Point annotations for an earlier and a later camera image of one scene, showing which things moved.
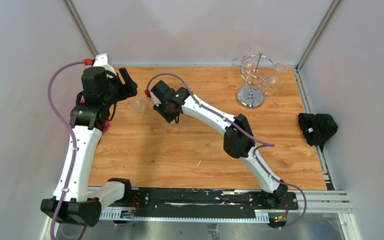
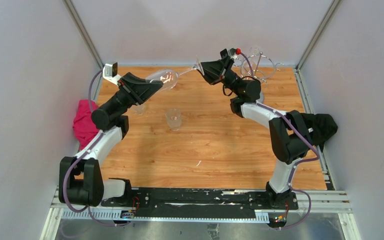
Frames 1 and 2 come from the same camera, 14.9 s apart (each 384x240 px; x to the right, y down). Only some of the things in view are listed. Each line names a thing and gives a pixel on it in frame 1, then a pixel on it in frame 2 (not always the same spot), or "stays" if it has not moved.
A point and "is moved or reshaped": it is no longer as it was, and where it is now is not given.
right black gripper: [169, 118] to [217, 72]
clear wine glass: [271, 84] is moved or reshaped
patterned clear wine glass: [137, 104] stays
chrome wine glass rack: [254, 69] stays
